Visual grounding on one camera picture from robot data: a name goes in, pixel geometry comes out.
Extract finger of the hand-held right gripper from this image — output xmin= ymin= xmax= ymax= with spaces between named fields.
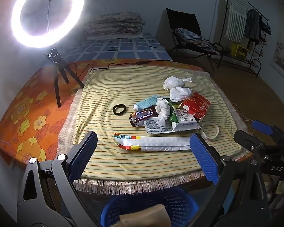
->
xmin=234 ymin=130 xmax=264 ymax=152
xmin=251 ymin=120 xmax=273 ymax=136

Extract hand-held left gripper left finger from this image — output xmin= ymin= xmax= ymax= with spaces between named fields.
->
xmin=16 ymin=131 xmax=102 ymax=227

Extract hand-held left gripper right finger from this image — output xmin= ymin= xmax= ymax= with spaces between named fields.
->
xmin=189 ymin=133 xmax=271 ymax=227

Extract white band ring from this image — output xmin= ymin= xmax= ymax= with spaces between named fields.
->
xmin=201 ymin=122 xmax=220 ymax=140

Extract white wrapper with colourful ends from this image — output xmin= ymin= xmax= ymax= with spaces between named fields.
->
xmin=114 ymin=133 xmax=193 ymax=152

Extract blue plastic basket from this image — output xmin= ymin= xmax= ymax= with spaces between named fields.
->
xmin=101 ymin=187 xmax=199 ymax=227

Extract green snack wrapper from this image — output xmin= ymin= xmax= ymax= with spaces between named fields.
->
xmin=167 ymin=99 xmax=180 ymax=128

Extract black hair band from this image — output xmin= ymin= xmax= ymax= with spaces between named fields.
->
xmin=113 ymin=104 xmax=126 ymax=116

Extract red cardboard box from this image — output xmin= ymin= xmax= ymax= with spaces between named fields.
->
xmin=180 ymin=92 xmax=211 ymax=120

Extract white tissue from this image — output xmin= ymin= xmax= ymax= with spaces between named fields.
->
xmin=155 ymin=98 xmax=172 ymax=127

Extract brown chocolate bar wrapper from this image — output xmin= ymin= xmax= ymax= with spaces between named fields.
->
xmin=129 ymin=107 xmax=158 ymax=128

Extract white plastic bag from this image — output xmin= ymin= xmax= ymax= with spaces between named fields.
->
xmin=170 ymin=87 xmax=193 ymax=102
xmin=163 ymin=76 xmax=193 ymax=91

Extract fringed woven mat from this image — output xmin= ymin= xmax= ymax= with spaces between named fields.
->
xmin=57 ymin=71 xmax=254 ymax=195

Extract black clothes rack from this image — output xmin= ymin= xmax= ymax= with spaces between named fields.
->
xmin=219 ymin=0 xmax=272 ymax=77

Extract orange floral sheet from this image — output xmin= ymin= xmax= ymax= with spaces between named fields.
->
xmin=0 ymin=58 xmax=205 ymax=166

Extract light blue tube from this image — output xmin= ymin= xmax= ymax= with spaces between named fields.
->
xmin=135 ymin=95 xmax=161 ymax=111

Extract yellow crate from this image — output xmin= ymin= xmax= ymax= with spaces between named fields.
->
xmin=231 ymin=42 xmax=249 ymax=61

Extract beige paper in basket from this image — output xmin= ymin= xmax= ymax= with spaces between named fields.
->
xmin=118 ymin=204 xmax=172 ymax=227

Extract dark hanging jacket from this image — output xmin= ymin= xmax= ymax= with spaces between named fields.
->
xmin=244 ymin=8 xmax=262 ymax=45

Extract striped cushion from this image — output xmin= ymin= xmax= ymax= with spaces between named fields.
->
xmin=175 ymin=27 xmax=220 ymax=52

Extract blue checked bed sheet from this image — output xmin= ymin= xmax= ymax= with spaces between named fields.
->
xmin=62 ymin=32 xmax=173 ymax=63

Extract striped white towel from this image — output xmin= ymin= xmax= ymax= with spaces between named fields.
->
xmin=225 ymin=0 xmax=248 ymax=42

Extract black folding chair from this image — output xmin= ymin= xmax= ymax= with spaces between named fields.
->
xmin=166 ymin=8 xmax=230 ymax=75

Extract folded floral blankets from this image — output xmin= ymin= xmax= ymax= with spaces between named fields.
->
xmin=83 ymin=11 xmax=146 ymax=40

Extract ring light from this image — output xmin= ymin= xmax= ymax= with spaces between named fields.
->
xmin=11 ymin=0 xmax=91 ymax=48

